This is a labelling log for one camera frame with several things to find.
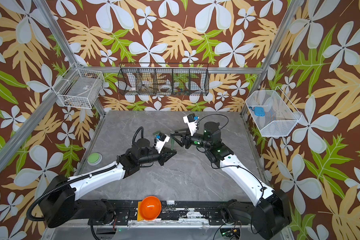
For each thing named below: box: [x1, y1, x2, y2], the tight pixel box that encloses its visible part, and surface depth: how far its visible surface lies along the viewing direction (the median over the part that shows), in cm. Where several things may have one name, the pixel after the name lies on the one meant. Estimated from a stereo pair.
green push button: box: [87, 152, 103, 166], surface depth 95 cm
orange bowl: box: [139, 196, 162, 221], surface depth 77 cm
